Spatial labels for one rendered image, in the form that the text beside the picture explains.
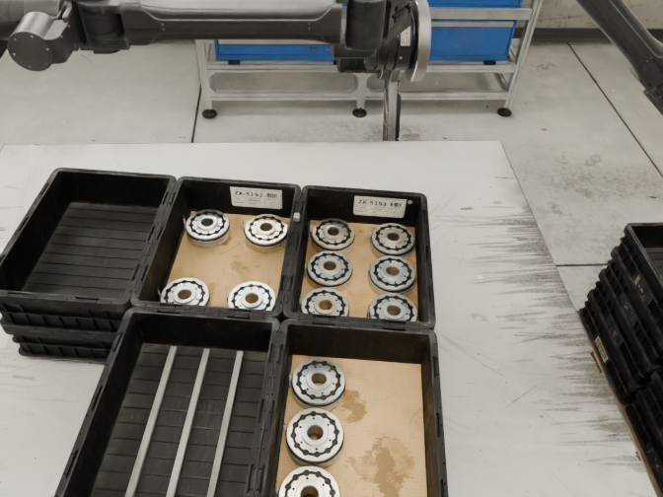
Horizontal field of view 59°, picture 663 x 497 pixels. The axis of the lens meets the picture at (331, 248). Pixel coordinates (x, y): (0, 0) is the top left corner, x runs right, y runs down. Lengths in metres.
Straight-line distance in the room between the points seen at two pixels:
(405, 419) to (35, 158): 1.40
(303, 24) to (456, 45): 2.40
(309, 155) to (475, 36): 1.60
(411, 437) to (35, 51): 0.87
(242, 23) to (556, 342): 1.03
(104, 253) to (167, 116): 2.00
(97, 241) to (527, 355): 1.05
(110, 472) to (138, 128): 2.41
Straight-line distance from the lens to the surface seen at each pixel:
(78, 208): 1.60
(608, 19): 1.06
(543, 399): 1.41
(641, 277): 2.01
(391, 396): 1.18
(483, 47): 3.31
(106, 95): 3.66
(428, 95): 3.35
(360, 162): 1.87
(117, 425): 1.19
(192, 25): 0.91
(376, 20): 0.91
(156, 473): 1.13
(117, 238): 1.49
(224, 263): 1.38
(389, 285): 1.30
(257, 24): 0.90
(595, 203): 3.11
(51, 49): 0.90
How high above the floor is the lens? 1.84
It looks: 46 degrees down
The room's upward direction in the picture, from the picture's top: 3 degrees clockwise
